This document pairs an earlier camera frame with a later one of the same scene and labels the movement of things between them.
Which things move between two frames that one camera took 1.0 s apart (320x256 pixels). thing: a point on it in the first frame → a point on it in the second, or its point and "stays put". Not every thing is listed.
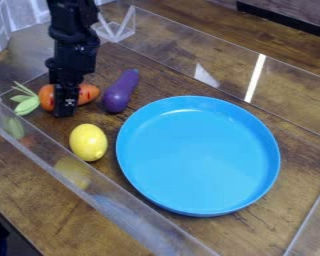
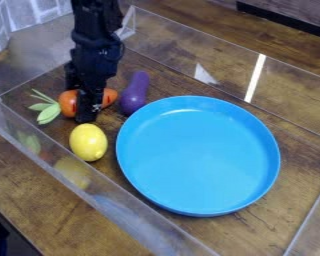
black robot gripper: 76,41 → 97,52
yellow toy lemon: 89,142 stays put
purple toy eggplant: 118,95 → 135,96
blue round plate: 198,155 stays put
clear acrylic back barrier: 284,89 stays put
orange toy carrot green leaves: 28,100 → 66,104
